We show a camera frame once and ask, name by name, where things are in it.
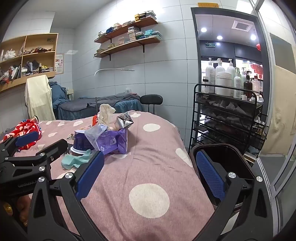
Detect person's left hand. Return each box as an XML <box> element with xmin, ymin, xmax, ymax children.
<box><xmin>0</xmin><ymin>195</ymin><xmax>32</xmax><ymax>227</ymax></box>

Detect wooden cubby shelf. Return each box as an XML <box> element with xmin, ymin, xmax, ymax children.
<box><xmin>0</xmin><ymin>33</ymin><xmax>59</xmax><ymax>93</ymax></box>

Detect cream textured curtain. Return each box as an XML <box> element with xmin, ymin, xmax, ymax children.
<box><xmin>266</xmin><ymin>65</ymin><xmax>296</xmax><ymax>156</ymax></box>

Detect white tissue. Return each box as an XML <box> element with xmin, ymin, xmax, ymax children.
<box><xmin>98</xmin><ymin>104</ymin><xmax>116</xmax><ymax>124</ymax></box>

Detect grey covered massage bed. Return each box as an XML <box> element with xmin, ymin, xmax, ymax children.
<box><xmin>50</xmin><ymin>82</ymin><xmax>142</xmax><ymax>121</ymax></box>

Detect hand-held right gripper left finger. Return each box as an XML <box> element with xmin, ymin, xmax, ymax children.
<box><xmin>23</xmin><ymin>151</ymin><xmax>105</xmax><ymax>241</ymax></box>

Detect pink polka dot blanket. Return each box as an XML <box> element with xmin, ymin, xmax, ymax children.
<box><xmin>0</xmin><ymin>111</ymin><xmax>216</xmax><ymax>241</ymax></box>

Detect dark brown trash bin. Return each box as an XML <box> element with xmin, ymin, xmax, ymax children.
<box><xmin>189</xmin><ymin>143</ymin><xmax>256</xmax><ymax>207</ymax></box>

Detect ceiling air vent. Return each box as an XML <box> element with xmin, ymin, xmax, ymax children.
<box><xmin>232</xmin><ymin>20</ymin><xmax>252</xmax><ymax>32</ymax></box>

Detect red patterned cloth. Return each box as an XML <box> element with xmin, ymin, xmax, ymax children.
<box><xmin>3</xmin><ymin>119</ymin><xmax>43</xmax><ymax>150</ymax></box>

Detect cream hanging towel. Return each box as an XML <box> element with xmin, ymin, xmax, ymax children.
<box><xmin>25</xmin><ymin>75</ymin><xmax>56</xmax><ymax>121</ymax></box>

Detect wooden wall shelves with boxes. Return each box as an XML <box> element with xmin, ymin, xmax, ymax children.
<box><xmin>95</xmin><ymin>26</ymin><xmax>161</xmax><ymax>55</ymax></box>

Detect silver carton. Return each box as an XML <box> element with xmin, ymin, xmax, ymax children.
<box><xmin>117</xmin><ymin>112</ymin><xmax>134</xmax><ymax>129</ymax></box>

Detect teal face mask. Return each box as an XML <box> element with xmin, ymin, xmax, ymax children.
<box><xmin>61</xmin><ymin>149</ymin><xmax>93</xmax><ymax>171</ymax></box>

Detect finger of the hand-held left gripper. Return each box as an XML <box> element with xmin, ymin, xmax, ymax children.
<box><xmin>0</xmin><ymin>131</ymin><xmax>41</xmax><ymax>161</ymax></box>
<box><xmin>5</xmin><ymin>138</ymin><xmax>69</xmax><ymax>174</ymax></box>

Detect large white jar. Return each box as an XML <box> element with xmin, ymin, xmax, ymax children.
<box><xmin>216</xmin><ymin>72</ymin><xmax>233</xmax><ymax>97</ymax></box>

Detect stack of folded cloths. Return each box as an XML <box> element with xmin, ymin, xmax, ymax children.
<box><xmin>22</xmin><ymin>60</ymin><xmax>55</xmax><ymax>76</ymax></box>

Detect glass sliding door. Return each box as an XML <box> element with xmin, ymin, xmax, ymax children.
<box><xmin>254</xmin><ymin>0</ymin><xmax>296</xmax><ymax>204</ymax></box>

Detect black door frame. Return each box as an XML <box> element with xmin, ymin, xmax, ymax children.
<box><xmin>191</xmin><ymin>7</ymin><xmax>274</xmax><ymax>151</ymax></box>

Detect cluster of white lotion bottles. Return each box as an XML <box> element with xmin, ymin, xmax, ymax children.
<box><xmin>201</xmin><ymin>58</ymin><xmax>263</xmax><ymax>99</ymax></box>

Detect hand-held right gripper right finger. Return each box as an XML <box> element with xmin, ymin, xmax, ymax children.
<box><xmin>195</xmin><ymin>149</ymin><xmax>281</xmax><ymax>241</ymax></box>

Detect clear plastic bag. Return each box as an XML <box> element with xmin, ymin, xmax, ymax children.
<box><xmin>84</xmin><ymin>124</ymin><xmax>109</xmax><ymax>151</ymax></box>

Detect wall poster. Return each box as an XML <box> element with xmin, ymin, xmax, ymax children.
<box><xmin>55</xmin><ymin>53</ymin><xmax>65</xmax><ymax>75</ymax></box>

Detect brown glass bottle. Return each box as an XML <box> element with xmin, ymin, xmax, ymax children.
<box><xmin>243</xmin><ymin>72</ymin><xmax>253</xmax><ymax>99</ymax></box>

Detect purple wrapper pack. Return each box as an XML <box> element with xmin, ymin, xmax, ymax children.
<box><xmin>96</xmin><ymin>128</ymin><xmax>128</xmax><ymax>154</ymax></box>

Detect black round stool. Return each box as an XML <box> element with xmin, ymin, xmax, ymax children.
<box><xmin>140</xmin><ymin>95</ymin><xmax>163</xmax><ymax>114</ymax></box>

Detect white curved wall tube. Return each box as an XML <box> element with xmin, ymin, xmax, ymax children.
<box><xmin>94</xmin><ymin>68</ymin><xmax>135</xmax><ymax>76</ymax></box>

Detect row of small product boxes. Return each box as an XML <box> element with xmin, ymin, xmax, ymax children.
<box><xmin>97</xmin><ymin>10</ymin><xmax>157</xmax><ymax>38</ymax></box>

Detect black wire rack cart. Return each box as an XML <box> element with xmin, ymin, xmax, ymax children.
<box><xmin>188</xmin><ymin>84</ymin><xmax>267</xmax><ymax>163</ymax></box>

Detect purple plastic cup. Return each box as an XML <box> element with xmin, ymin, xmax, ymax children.
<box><xmin>70</xmin><ymin>130</ymin><xmax>95</xmax><ymax>154</ymax></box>

